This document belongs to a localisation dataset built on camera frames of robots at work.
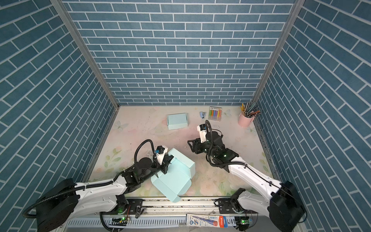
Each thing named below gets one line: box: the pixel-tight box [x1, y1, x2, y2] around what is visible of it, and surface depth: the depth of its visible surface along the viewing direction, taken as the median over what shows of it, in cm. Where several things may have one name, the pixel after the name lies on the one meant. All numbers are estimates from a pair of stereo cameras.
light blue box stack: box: [150, 147, 196, 203], surface depth 73 cm
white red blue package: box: [185, 213, 229, 229], surface depth 71 cm
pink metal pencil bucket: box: [237, 112, 255, 128], surface depth 107 cm
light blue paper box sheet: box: [166, 113, 189, 131], surface depth 111 cm
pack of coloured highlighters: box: [208, 106, 222, 122], surface depth 118 cm
